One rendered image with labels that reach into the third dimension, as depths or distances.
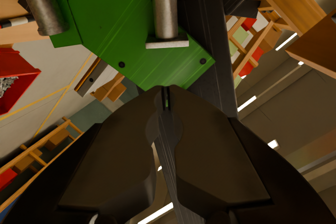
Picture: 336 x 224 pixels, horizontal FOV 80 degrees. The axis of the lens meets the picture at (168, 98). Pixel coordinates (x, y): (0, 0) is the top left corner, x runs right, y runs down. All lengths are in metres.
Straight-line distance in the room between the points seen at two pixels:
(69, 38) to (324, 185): 4.46
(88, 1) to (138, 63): 0.10
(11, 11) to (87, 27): 0.29
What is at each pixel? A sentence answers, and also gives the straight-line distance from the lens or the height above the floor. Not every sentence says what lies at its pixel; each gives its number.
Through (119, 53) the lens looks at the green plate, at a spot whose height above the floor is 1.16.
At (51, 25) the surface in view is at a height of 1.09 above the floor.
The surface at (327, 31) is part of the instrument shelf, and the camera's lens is 0.80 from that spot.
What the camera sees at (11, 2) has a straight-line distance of 0.57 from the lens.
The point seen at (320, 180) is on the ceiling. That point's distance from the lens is 4.47.
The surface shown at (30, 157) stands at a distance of 6.06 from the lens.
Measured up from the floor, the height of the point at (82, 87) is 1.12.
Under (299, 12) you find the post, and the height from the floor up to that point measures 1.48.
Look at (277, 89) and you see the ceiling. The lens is 7.79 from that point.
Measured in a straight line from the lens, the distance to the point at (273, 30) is 4.48.
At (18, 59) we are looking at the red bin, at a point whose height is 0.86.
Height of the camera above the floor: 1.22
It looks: 6 degrees up
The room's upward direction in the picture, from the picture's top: 133 degrees clockwise
